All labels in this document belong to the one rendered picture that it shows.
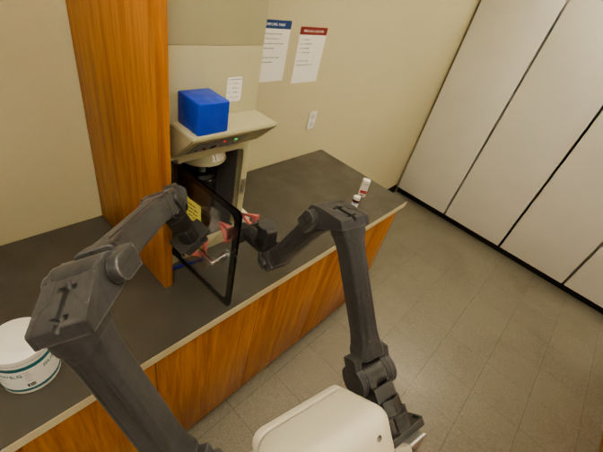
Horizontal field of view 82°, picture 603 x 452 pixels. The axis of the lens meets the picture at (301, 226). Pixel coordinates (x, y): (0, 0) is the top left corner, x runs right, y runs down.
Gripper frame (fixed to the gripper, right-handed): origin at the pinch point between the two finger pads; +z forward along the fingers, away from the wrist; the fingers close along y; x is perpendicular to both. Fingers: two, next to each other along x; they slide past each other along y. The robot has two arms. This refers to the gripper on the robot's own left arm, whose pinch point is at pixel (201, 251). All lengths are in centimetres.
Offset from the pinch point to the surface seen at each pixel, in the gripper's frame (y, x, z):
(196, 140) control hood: -17.7, -10.0, -25.7
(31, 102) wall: 5, -65, -28
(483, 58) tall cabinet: -299, -33, 105
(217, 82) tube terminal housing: -36, -21, -29
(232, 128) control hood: -30.2, -11.4, -20.1
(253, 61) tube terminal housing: -50, -21, -28
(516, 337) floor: -138, 111, 204
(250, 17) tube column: -52, -20, -40
